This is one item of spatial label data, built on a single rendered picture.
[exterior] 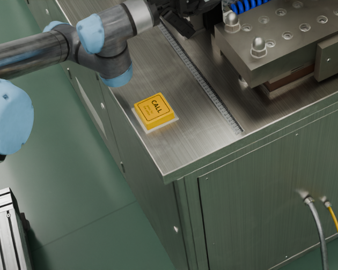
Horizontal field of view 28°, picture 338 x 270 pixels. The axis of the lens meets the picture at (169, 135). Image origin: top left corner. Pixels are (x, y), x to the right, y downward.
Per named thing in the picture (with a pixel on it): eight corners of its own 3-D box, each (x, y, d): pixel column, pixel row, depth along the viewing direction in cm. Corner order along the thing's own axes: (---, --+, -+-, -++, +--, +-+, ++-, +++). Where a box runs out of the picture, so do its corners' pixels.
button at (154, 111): (134, 110, 155) (133, 103, 153) (161, 98, 157) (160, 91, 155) (147, 131, 151) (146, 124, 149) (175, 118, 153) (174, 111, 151)
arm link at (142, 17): (139, 42, 144) (123, 19, 148) (158, 34, 145) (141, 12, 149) (134, 16, 138) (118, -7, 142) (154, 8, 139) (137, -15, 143)
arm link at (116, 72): (102, 55, 159) (93, 21, 150) (141, 71, 155) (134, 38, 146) (82, 77, 155) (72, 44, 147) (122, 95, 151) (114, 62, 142)
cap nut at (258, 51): (247, 50, 145) (246, 36, 141) (261, 44, 146) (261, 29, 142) (255, 61, 143) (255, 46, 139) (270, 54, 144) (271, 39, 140)
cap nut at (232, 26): (221, 25, 150) (220, 11, 147) (235, 20, 151) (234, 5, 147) (229, 36, 148) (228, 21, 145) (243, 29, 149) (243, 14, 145)
